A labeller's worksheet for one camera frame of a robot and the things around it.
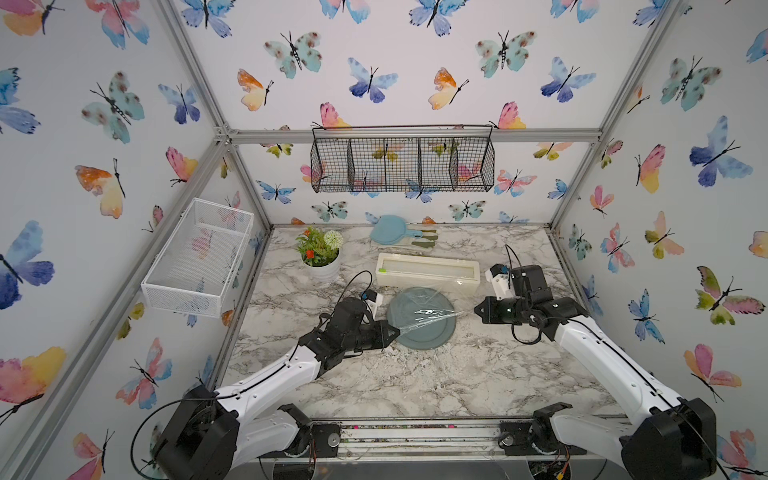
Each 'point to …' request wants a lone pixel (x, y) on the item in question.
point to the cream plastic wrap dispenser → (405, 270)
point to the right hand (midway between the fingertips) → (480, 306)
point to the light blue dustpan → (390, 229)
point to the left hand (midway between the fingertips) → (404, 332)
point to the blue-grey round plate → (429, 336)
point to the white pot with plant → (320, 253)
